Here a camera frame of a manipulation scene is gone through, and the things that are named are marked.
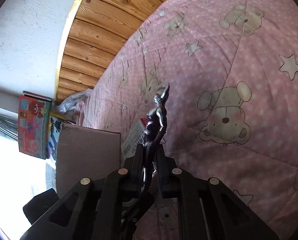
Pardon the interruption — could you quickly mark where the staples box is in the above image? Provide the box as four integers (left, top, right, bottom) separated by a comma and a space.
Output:
121, 118, 147, 159

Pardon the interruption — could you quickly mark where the white cardboard box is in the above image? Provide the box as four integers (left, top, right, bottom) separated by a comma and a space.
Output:
56, 124, 121, 197

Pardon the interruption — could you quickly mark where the blue robot toy box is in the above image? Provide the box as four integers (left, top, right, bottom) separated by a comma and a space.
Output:
47, 112, 74, 161

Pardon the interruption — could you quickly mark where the pink girl toy box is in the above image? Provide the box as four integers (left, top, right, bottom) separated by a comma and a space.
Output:
17, 91, 52, 159

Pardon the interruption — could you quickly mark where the clear bubble wrap bag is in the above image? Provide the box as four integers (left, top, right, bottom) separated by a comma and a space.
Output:
53, 88, 92, 122

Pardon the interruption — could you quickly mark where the pink bear pattern quilt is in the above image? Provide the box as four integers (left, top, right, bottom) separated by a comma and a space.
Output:
78, 0, 298, 239

